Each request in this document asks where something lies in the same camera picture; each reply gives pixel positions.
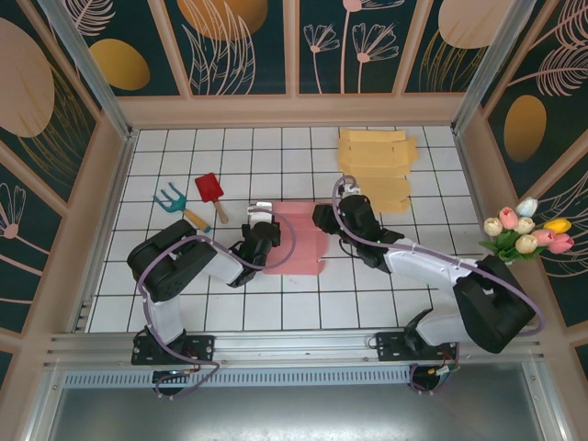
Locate pink paper box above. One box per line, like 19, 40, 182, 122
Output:
261, 200, 332, 277

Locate yellow paper box sheet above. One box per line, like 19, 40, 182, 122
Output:
338, 127, 420, 215

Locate red toy shovel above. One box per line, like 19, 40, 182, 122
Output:
194, 172, 230, 225

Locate teal toy garden rake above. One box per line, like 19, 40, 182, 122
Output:
153, 181, 212, 233

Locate tulip bouquet in vase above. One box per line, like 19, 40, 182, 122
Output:
452, 128, 523, 328

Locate green tulip leaves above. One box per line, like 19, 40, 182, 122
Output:
477, 229, 550, 266

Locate white and blue tulip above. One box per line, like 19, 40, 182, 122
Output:
514, 196, 539, 218

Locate grey metal panel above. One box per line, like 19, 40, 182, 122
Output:
45, 385, 552, 441

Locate aluminium mounting rail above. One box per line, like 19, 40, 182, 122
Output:
43, 326, 548, 368

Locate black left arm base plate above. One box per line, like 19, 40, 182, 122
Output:
130, 331, 217, 367

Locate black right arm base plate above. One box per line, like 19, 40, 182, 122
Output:
375, 331, 460, 364

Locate slotted grey cable duct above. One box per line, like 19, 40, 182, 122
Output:
62, 369, 414, 388

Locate aluminium table side rail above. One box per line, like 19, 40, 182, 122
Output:
68, 130, 139, 333

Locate aluminium frame post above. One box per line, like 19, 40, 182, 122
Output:
36, 0, 139, 141
451, 0, 548, 137

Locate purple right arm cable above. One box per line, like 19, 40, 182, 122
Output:
333, 174, 548, 336

